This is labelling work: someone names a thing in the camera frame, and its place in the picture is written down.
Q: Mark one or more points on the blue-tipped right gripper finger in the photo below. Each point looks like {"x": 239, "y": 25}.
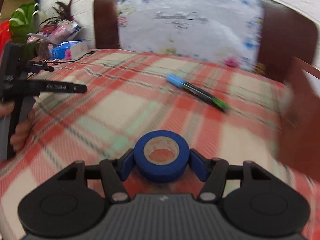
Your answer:
{"x": 212, "y": 172}
{"x": 113, "y": 173}

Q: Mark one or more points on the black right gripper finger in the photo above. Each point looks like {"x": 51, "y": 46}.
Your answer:
{"x": 61, "y": 87}
{"x": 34, "y": 67}

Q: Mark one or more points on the blue masking tape roll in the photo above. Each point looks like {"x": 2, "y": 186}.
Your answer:
{"x": 161, "y": 156}

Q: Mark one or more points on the blue green marker pen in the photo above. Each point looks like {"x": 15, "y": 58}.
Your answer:
{"x": 196, "y": 91}

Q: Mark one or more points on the person's left hand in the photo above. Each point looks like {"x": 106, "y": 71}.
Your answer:
{"x": 22, "y": 131}

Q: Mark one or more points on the blue tissue pack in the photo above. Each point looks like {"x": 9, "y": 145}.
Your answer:
{"x": 69, "y": 50}

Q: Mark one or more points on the pink packaged items pile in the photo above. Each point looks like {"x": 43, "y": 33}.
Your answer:
{"x": 55, "y": 34}

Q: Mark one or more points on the red plaid bed cover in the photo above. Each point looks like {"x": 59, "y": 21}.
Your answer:
{"x": 128, "y": 96}

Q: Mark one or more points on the brown cardboard box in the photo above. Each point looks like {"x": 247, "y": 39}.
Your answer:
{"x": 7, "y": 7}

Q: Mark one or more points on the red-brown open cardboard box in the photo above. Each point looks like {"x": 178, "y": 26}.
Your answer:
{"x": 298, "y": 143}

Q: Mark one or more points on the floral white plastic sheet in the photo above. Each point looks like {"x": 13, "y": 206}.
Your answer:
{"x": 225, "y": 32}

